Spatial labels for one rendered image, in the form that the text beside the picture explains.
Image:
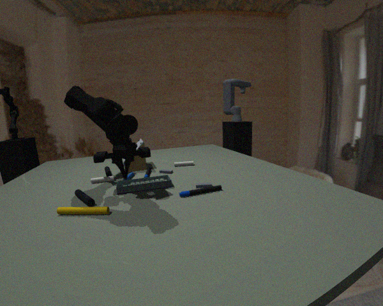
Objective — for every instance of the yellow cylinder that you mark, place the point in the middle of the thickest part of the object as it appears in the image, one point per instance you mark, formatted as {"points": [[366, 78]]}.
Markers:
{"points": [[83, 210]]}

